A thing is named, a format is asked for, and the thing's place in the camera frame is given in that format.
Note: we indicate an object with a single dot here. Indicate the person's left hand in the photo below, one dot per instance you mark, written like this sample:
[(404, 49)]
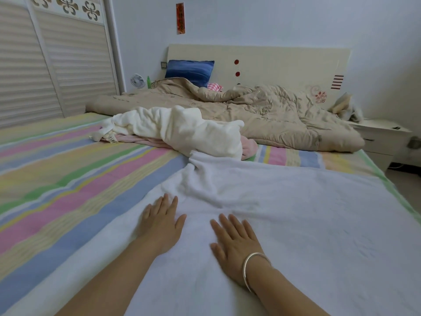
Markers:
[(161, 227)]

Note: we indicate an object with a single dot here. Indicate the person's right hand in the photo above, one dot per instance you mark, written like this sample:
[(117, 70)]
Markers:
[(237, 250)]

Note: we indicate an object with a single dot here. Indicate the white towel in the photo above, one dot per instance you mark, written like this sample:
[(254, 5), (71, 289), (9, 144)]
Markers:
[(316, 233)]

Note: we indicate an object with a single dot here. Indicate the cream fleece blanket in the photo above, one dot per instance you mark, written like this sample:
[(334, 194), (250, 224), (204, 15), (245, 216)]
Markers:
[(177, 128)]

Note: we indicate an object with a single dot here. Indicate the pink fleece blanket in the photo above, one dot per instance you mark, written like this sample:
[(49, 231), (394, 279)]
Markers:
[(248, 148)]

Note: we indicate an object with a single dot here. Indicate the person's left forearm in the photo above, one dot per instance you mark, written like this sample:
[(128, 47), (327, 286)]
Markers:
[(112, 283)]

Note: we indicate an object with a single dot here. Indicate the person's right forearm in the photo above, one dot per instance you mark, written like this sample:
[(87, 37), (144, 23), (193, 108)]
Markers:
[(286, 296)]

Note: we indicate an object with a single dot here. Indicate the striped pastel bed sheet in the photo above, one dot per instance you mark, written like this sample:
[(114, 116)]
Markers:
[(59, 187)]

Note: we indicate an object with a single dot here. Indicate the green bottle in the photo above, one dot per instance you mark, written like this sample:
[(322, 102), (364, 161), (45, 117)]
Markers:
[(149, 83)]

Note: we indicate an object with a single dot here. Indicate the small white desk fan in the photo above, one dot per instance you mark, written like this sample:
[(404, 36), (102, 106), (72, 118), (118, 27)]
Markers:
[(137, 81)]

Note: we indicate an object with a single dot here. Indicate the beige quilt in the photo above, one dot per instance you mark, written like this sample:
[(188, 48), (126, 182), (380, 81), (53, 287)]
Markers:
[(296, 115)]

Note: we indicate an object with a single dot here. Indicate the pink patterned pillow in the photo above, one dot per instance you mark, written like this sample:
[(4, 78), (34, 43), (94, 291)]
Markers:
[(215, 87)]

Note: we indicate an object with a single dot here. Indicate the blue pillow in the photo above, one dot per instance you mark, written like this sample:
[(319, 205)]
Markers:
[(189, 72)]

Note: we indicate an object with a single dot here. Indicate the cream plush toy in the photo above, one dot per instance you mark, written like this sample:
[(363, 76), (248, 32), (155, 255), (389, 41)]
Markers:
[(347, 107)]

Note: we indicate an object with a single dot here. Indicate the white nightstand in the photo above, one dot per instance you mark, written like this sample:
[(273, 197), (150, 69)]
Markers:
[(385, 138)]

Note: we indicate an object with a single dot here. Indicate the dark brown baseboard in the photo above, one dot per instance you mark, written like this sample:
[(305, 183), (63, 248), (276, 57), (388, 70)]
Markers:
[(404, 169)]

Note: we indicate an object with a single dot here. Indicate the white headboard with red dots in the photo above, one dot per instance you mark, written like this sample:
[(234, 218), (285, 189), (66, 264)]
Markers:
[(283, 62)]

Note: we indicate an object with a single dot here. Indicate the black wall plug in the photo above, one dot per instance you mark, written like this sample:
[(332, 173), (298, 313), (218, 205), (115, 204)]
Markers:
[(414, 142)]

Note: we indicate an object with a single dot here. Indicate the red wall hanging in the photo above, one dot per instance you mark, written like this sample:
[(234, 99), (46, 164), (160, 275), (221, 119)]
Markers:
[(180, 17)]

